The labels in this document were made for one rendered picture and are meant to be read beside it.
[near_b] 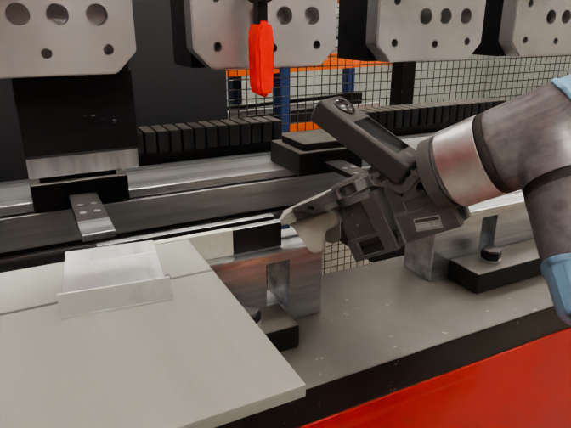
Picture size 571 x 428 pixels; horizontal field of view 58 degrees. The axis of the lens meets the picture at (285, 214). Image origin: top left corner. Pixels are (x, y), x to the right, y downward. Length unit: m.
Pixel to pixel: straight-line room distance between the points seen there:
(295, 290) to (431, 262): 0.21
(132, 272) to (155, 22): 0.64
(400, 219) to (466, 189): 0.08
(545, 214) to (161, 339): 0.30
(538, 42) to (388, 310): 0.39
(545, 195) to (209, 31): 0.31
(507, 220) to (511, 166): 0.37
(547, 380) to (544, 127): 0.47
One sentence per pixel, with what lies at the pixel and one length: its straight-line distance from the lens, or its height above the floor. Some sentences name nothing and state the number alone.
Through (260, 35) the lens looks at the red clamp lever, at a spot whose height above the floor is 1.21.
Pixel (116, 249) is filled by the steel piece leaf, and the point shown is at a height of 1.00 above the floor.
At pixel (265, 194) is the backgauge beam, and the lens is 0.86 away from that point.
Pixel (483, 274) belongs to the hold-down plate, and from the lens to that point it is 0.74.
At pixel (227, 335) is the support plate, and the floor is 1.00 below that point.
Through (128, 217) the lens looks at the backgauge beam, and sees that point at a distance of 0.80.
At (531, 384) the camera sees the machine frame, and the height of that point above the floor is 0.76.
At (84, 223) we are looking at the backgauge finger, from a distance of 0.62.
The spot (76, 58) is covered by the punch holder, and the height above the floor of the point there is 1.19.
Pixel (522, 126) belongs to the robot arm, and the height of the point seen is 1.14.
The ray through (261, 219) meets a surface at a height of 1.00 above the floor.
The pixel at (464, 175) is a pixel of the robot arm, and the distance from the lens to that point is 0.47.
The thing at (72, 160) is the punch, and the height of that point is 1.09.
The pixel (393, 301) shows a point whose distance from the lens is 0.70.
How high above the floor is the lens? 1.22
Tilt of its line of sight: 20 degrees down
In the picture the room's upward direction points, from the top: straight up
